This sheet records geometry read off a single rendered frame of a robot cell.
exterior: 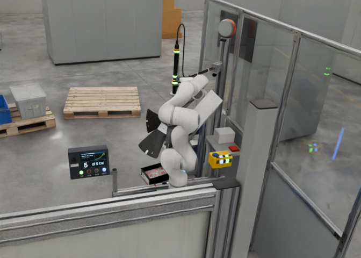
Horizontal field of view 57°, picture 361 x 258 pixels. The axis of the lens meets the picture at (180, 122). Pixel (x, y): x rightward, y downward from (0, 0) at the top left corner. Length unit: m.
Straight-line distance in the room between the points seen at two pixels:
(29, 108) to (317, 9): 4.11
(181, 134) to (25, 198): 2.55
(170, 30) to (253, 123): 10.22
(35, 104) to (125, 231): 4.57
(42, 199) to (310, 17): 3.81
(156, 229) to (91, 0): 7.30
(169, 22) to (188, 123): 9.16
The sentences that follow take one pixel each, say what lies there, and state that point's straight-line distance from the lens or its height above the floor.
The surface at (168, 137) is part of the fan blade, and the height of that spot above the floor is 1.16.
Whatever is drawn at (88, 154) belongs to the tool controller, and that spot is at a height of 1.23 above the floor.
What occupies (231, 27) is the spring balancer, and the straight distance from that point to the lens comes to 3.08.
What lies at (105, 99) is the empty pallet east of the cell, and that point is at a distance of 5.87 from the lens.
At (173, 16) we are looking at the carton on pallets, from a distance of 10.83.
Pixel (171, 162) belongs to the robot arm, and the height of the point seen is 1.32.
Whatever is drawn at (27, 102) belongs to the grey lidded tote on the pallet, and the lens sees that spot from 5.26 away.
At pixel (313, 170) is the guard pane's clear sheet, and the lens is 2.43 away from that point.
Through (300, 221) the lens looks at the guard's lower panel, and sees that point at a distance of 2.64.
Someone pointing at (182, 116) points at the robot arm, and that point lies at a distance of 1.76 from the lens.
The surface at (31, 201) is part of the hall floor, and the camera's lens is 4.01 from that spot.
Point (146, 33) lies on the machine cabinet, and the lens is 8.44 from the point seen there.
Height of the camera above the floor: 2.48
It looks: 27 degrees down
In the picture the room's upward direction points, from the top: 4 degrees clockwise
